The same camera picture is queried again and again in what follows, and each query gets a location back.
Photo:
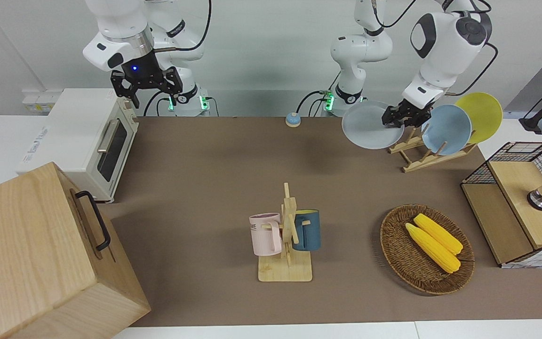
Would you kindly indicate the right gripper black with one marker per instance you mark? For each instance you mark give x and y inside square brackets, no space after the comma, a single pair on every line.
[141,70]

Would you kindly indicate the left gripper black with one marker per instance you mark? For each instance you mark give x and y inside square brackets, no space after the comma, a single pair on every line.
[412,112]

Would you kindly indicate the gray plate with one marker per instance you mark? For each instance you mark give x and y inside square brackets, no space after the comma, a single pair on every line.
[367,127]

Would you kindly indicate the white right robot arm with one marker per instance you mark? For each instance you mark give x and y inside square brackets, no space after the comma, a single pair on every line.
[120,28]

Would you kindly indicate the wooden plate rack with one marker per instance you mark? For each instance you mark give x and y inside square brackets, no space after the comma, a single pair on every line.
[424,160]

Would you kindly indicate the light blue plate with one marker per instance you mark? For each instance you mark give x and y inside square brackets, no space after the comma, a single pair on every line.
[447,129]

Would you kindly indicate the yellow plate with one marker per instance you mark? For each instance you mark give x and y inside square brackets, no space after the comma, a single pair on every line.
[485,113]

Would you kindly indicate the wooden mug rack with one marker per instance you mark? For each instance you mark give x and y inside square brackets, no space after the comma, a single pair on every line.
[285,270]

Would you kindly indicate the white toaster oven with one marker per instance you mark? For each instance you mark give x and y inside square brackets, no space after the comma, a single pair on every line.
[73,136]

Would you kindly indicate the brown table mat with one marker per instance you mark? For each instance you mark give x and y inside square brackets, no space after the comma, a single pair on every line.
[205,165]

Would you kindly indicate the blue call bell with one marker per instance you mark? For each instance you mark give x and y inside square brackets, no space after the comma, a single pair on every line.
[293,120]

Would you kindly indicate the yellow corn cob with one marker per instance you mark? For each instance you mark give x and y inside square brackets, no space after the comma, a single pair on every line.
[431,247]
[440,234]

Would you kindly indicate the brown wicker basket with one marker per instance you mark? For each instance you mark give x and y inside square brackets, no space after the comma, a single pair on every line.
[407,263]

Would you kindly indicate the dark blue mug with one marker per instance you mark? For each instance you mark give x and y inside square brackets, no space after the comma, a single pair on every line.
[309,230]

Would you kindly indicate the pink mug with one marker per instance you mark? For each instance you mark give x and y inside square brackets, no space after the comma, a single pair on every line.
[264,238]

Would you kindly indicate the large wooden box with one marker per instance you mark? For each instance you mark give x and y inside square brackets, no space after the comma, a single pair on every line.
[31,254]

